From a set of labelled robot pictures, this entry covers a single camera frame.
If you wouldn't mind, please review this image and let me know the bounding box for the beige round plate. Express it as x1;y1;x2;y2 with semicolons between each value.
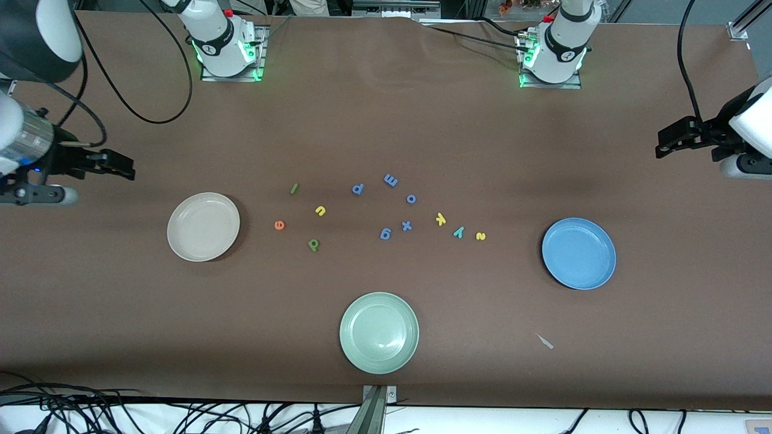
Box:
167;192;241;262

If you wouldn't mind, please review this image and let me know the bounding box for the blue round plate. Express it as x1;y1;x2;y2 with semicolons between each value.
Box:
542;218;617;291

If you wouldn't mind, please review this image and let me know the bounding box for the brown table mat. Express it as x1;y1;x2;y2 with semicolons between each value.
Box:
0;9;772;412

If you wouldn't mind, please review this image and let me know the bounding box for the pale green round plate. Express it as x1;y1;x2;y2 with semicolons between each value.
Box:
339;292;420;375

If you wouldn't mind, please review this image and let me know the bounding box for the grey metal equipment box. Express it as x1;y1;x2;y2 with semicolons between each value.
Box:
352;0;442;20

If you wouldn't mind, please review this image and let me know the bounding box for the long black arm cable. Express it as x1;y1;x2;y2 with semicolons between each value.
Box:
677;0;704;122
72;0;194;125

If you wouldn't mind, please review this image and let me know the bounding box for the aluminium frame profile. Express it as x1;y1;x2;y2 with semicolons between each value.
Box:
727;0;772;42

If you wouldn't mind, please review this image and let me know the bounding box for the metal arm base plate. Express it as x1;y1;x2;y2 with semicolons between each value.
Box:
519;33;583;90
200;27;267;82

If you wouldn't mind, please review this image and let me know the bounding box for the black base power cable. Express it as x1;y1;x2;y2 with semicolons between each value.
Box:
422;17;534;54

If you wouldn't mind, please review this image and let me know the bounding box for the black cable tangle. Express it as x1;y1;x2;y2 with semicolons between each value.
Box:
0;369;362;434

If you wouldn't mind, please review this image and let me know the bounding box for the grey metal camera bracket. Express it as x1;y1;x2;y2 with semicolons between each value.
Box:
361;385;399;434

